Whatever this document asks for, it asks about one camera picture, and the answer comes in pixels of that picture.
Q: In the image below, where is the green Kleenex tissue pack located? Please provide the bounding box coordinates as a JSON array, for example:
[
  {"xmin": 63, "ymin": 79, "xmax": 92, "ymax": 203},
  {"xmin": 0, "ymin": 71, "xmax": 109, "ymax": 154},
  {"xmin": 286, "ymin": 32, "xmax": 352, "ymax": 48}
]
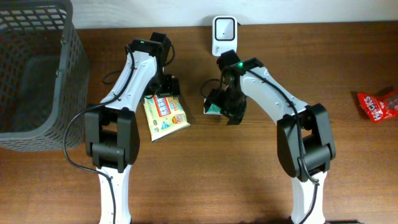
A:
[{"xmin": 203, "ymin": 103, "xmax": 221, "ymax": 116}]

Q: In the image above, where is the yellow snack bag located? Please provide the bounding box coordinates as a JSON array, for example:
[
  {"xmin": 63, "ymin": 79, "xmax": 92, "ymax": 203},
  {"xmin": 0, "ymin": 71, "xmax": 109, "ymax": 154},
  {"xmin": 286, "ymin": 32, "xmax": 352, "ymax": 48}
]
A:
[{"xmin": 144, "ymin": 96, "xmax": 190, "ymax": 142}]

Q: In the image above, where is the red Hacks candy bag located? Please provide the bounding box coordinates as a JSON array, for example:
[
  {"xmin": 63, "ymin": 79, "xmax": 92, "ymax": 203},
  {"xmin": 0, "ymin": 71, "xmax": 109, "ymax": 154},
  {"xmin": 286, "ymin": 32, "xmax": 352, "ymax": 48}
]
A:
[{"xmin": 358, "ymin": 90, "xmax": 397, "ymax": 123}]

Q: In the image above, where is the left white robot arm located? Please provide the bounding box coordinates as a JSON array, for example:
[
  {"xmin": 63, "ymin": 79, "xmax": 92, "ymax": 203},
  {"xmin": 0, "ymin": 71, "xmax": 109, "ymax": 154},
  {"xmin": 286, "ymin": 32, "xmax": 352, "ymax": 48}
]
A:
[{"xmin": 84, "ymin": 32, "xmax": 180, "ymax": 223}]

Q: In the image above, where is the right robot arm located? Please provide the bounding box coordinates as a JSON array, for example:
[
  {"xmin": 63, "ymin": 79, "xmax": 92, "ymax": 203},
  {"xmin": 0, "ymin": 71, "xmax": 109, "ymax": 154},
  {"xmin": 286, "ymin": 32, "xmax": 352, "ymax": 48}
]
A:
[{"xmin": 203, "ymin": 50, "xmax": 336, "ymax": 223}]

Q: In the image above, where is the white barcode scanner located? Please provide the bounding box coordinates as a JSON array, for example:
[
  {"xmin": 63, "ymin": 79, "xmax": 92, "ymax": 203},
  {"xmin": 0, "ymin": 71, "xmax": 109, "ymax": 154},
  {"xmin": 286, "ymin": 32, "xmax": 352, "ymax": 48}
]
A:
[{"xmin": 211, "ymin": 16, "xmax": 238, "ymax": 57}]

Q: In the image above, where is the grey plastic mesh basket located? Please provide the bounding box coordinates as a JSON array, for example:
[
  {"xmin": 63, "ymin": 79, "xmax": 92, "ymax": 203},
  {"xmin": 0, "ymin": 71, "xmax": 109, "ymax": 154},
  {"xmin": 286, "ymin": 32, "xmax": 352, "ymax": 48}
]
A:
[{"xmin": 1, "ymin": 1, "xmax": 90, "ymax": 152}]

